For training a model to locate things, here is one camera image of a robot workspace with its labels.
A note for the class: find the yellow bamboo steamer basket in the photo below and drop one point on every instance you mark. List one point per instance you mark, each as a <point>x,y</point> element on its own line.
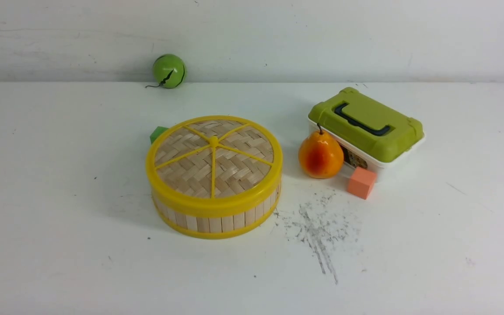
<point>210,227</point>

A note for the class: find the orange yellow toy pear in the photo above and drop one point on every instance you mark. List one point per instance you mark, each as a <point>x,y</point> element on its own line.
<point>320,155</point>

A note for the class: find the small green cube block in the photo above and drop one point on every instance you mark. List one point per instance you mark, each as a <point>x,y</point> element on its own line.
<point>159,130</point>

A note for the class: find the yellow woven bamboo steamer lid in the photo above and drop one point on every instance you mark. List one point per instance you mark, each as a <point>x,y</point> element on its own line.
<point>214,166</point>

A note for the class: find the orange pink cube block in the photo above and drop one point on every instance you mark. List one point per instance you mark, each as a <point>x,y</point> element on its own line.
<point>361,183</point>

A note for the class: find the green lidded white storage box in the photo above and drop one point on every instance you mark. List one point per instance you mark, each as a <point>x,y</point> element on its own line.
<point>371,135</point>

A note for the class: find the green toy apple ball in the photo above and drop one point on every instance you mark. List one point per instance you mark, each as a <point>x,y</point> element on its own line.
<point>169,71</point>

